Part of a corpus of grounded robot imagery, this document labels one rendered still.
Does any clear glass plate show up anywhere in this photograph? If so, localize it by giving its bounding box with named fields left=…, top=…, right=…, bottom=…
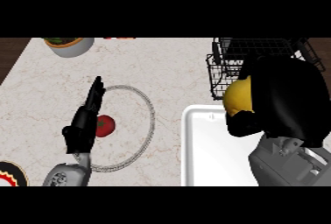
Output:
left=70, top=84, right=156, bottom=173

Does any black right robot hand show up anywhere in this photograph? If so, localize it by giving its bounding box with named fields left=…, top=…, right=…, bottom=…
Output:
left=223, top=55, right=331, bottom=149

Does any black patterned plate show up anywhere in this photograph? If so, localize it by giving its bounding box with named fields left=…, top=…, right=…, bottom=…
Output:
left=0, top=161, right=29, bottom=187

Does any red tomato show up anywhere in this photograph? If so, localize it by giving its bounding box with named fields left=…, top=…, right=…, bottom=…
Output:
left=94, top=115, right=116, bottom=138

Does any white tray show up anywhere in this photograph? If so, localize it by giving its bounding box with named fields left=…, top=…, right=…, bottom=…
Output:
left=180, top=104, right=264, bottom=187

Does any yellow lemon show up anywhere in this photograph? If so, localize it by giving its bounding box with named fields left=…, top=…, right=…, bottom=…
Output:
left=221, top=75, right=254, bottom=117

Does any black wire tiered basket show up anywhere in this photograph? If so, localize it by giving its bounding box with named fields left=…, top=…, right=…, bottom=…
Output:
left=203, top=37, right=326, bottom=102

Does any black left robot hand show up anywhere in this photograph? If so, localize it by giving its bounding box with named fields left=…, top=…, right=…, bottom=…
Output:
left=60, top=75, right=107, bottom=155

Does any white bowl with salad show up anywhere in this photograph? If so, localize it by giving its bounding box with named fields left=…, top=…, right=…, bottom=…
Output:
left=42, top=37, right=95, bottom=59

